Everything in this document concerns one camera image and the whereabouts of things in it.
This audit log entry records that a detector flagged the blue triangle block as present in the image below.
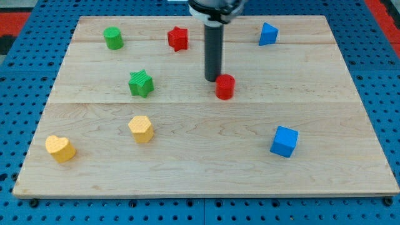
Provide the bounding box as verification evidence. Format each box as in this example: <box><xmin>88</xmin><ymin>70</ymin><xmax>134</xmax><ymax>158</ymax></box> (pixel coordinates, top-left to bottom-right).
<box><xmin>259</xmin><ymin>22</ymin><xmax>279</xmax><ymax>46</ymax></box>

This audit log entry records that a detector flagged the wooden board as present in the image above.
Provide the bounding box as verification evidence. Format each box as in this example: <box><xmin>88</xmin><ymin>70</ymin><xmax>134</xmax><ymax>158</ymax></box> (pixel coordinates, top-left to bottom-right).
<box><xmin>12</xmin><ymin>16</ymin><xmax>399</xmax><ymax>199</ymax></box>

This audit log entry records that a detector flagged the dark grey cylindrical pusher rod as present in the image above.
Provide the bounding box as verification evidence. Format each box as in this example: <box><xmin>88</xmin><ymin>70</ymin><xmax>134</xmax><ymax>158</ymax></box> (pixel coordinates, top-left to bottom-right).
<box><xmin>204</xmin><ymin>26</ymin><xmax>224</xmax><ymax>82</ymax></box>

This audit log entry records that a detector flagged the blue cube block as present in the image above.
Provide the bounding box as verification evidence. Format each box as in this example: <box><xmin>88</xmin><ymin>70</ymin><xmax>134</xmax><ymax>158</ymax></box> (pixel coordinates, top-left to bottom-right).
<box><xmin>270</xmin><ymin>126</ymin><xmax>299</xmax><ymax>158</ymax></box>

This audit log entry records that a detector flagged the red star block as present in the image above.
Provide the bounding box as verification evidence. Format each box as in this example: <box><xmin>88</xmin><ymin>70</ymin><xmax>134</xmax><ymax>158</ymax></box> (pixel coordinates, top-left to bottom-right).
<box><xmin>167</xmin><ymin>26</ymin><xmax>188</xmax><ymax>52</ymax></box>

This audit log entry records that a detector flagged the yellow hexagon block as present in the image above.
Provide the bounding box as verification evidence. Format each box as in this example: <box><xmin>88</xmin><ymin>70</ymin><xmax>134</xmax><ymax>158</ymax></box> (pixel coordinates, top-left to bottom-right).
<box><xmin>128</xmin><ymin>116</ymin><xmax>154</xmax><ymax>144</ymax></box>

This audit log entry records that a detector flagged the green star block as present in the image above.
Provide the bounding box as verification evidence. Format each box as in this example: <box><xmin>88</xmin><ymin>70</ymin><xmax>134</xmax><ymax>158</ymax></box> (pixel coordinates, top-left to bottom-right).
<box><xmin>128</xmin><ymin>69</ymin><xmax>154</xmax><ymax>98</ymax></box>

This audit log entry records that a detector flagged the yellow heart block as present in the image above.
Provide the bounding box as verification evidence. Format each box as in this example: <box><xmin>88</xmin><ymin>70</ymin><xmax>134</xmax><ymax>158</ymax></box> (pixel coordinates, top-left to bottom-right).
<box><xmin>45</xmin><ymin>135</ymin><xmax>76</xmax><ymax>163</ymax></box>

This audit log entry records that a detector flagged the red cylinder block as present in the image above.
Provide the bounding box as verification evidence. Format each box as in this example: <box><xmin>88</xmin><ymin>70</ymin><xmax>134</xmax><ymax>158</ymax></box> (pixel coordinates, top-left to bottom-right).
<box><xmin>215</xmin><ymin>74</ymin><xmax>236</xmax><ymax>100</ymax></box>

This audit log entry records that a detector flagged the green cylinder block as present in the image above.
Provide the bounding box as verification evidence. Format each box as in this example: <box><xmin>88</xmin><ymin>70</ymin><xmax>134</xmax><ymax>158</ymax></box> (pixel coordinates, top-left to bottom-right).
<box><xmin>103</xmin><ymin>26</ymin><xmax>124</xmax><ymax>50</ymax></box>

